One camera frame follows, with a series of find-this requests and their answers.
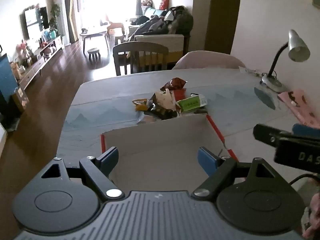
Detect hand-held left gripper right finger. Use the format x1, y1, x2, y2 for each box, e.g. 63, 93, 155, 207
191, 147, 278, 202

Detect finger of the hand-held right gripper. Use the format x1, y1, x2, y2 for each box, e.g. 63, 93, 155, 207
253, 124, 300, 148
292, 123, 320, 137

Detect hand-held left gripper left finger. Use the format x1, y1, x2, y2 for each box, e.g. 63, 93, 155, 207
40, 147, 125, 200

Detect cardboard box with red edges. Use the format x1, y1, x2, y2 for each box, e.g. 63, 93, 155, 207
100, 113, 239, 193

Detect green snack packet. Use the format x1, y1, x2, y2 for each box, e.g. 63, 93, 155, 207
177, 94, 208, 113

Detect orange snack packet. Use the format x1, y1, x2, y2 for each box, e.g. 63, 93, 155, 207
132, 98, 150, 112

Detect black snack packet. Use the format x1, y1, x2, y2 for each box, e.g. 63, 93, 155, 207
144, 104, 178, 120

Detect beige snack bag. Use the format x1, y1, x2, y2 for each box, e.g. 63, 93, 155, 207
150, 89, 181, 112

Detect dark red snack bag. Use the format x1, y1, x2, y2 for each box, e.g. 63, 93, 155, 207
160, 77, 188, 92

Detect silver desk lamp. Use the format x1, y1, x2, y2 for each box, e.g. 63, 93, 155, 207
260, 29, 311, 93

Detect pink covered chair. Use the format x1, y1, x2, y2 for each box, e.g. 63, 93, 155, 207
172, 51, 247, 70

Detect small wooden stool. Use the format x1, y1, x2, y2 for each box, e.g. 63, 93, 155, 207
87, 47, 101, 61

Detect brown carton on floor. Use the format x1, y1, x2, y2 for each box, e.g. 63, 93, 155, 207
11, 87, 30, 113

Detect dark wooden chair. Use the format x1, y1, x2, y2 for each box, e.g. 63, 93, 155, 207
112, 42, 169, 77

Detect long television cabinet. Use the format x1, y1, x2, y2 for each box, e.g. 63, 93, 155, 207
17, 36, 64, 90

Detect beige sofa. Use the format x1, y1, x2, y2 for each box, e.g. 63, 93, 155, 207
126, 34, 185, 64

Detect wooden coffee table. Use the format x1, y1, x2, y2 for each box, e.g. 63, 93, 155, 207
79, 26, 110, 54

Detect small orange chair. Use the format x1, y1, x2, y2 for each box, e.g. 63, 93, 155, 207
106, 21, 125, 37

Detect blue fronted cabinet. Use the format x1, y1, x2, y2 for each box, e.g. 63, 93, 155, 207
0, 54, 18, 118

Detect pink flowers on cabinet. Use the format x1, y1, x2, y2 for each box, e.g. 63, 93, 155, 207
16, 41, 33, 60

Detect pile of dark clothes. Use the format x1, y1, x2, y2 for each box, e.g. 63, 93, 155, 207
135, 6, 194, 35

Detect white standing air conditioner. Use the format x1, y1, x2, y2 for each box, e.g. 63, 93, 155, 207
54, 0, 69, 48

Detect green potted plant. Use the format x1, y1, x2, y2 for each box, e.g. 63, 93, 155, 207
50, 4, 62, 37

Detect brown curtain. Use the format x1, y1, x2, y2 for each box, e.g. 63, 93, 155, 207
62, 0, 80, 44

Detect flat screen television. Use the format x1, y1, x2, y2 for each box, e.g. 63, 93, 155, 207
20, 6, 49, 40

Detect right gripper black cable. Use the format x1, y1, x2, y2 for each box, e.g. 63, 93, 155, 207
289, 172, 320, 189

